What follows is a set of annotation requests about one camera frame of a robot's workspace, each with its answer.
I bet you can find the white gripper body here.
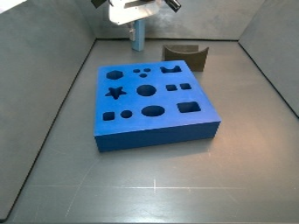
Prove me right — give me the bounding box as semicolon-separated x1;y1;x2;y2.
108;0;161;25

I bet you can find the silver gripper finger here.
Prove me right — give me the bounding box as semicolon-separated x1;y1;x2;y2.
126;23;136;41

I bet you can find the light blue rectangle block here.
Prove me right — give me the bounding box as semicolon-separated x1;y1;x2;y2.
132;19;145;52

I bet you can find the blue foam shape board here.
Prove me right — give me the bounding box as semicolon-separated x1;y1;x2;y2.
93;60;220;151

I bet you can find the black curved holder stand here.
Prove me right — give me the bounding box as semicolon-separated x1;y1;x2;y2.
162;45;209;72

